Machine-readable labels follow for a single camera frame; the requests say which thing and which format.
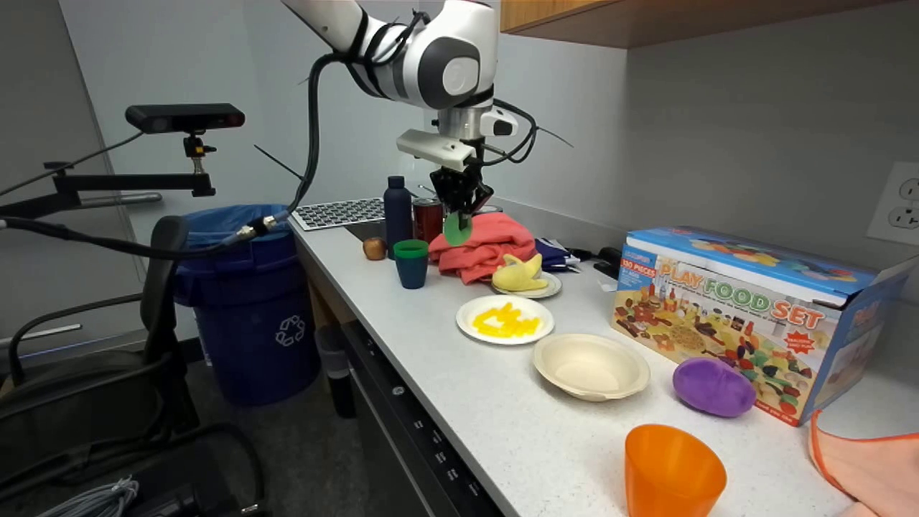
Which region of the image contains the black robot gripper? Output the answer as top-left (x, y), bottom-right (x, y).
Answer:
top-left (432, 167), bottom-right (495, 232)

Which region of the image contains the wall power outlet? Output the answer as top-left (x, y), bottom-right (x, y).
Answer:
top-left (869, 161), bottom-right (919, 243)

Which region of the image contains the purple plushie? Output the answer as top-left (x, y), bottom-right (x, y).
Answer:
top-left (672, 358), bottom-right (757, 420)

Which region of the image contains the green plushie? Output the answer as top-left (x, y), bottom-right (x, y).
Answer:
top-left (442, 213), bottom-right (472, 246)

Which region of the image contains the black camera on stand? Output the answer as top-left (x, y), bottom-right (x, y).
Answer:
top-left (0, 103), bottom-right (244, 219)

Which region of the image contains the yellow plushie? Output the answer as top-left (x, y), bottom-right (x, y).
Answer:
top-left (491, 253), bottom-right (548, 292)

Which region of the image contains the beige bowl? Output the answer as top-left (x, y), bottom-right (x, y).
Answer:
top-left (533, 334), bottom-right (650, 401)

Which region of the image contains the black office chair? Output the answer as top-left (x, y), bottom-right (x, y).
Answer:
top-left (0, 216), bottom-right (267, 517)

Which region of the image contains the keyboard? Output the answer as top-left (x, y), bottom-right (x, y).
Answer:
top-left (293, 199), bottom-right (386, 230)

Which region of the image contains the red folded cloth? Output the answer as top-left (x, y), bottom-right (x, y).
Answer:
top-left (429, 213), bottom-right (538, 285)

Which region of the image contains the dark red cup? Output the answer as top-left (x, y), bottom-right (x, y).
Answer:
top-left (415, 200), bottom-right (442, 240)

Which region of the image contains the play food set box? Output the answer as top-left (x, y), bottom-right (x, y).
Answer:
top-left (613, 227), bottom-right (910, 426)

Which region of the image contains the wooden cabinet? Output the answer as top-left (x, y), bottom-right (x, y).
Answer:
top-left (499, 0), bottom-right (893, 48)

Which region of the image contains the brown egg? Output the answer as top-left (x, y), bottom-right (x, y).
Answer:
top-left (363, 238), bottom-right (387, 262)

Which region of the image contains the blue recycling bin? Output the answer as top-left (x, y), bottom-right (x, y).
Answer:
top-left (176, 204), bottom-right (320, 408)

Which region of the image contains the orange cloth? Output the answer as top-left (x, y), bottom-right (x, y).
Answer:
top-left (808, 420), bottom-right (919, 517)

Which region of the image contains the white plate with yellow food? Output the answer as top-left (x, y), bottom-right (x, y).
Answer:
top-left (454, 296), bottom-right (555, 348)

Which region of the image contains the orange plastic cup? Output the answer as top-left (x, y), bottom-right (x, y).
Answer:
top-left (624, 426), bottom-right (726, 517)

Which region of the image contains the blue snack bag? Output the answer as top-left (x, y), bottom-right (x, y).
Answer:
top-left (534, 235), bottom-right (581, 273)

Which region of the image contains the blue cup with green rim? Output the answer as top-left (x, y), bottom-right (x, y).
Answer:
top-left (393, 238), bottom-right (429, 289)

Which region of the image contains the dark blue bottle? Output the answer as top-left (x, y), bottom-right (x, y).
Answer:
top-left (386, 174), bottom-right (415, 243)

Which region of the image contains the small white plate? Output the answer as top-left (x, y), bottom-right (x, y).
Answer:
top-left (498, 273), bottom-right (563, 301)

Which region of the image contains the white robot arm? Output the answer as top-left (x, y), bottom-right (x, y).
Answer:
top-left (283, 0), bottom-right (499, 243)

